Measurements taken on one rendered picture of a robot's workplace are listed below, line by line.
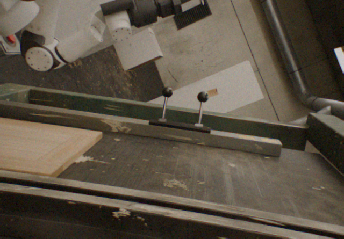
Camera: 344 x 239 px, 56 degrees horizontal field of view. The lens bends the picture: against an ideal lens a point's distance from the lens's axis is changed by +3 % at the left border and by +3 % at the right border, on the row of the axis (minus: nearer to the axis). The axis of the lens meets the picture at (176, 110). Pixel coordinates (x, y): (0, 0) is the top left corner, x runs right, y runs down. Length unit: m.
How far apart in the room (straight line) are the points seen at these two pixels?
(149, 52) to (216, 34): 3.50
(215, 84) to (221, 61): 4.43
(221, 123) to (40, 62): 0.67
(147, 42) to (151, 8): 4.92
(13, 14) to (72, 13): 2.99
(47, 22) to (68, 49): 0.10
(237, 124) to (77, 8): 2.53
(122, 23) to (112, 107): 0.41
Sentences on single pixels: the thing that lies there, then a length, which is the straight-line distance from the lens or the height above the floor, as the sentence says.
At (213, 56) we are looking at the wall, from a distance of 8.97.
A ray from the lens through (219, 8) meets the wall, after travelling 9.14.
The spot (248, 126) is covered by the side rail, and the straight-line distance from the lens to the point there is 1.24.
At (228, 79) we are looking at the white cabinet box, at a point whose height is 1.69.
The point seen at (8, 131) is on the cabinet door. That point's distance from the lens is 0.97.
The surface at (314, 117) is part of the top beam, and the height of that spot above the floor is 1.88.
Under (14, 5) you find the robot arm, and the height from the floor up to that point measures 1.42.
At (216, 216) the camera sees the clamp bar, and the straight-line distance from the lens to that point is 0.48.
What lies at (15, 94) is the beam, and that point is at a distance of 1.33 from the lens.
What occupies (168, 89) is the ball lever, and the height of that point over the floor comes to 1.45.
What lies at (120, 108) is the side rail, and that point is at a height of 1.21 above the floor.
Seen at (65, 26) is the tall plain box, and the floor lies 0.37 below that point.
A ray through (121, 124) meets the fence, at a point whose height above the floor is 1.28.
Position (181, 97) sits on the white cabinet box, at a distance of 4.59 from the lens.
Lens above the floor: 1.63
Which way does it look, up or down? 10 degrees down
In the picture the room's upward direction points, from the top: 68 degrees clockwise
